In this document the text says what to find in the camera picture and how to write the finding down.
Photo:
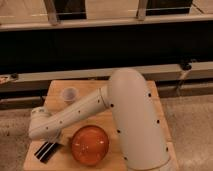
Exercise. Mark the small ceramic cup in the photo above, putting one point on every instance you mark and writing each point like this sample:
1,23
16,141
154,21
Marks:
69,94

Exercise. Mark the orange bowl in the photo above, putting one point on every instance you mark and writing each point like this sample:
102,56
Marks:
89,145

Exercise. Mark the black clamp on rail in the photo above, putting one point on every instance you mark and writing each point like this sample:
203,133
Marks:
187,64

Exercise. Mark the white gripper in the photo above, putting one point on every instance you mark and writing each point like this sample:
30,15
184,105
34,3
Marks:
52,137

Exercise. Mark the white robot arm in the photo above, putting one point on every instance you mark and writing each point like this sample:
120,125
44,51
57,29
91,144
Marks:
128,97

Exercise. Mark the aluminium frame rail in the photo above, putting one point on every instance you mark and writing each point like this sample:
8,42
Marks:
166,72

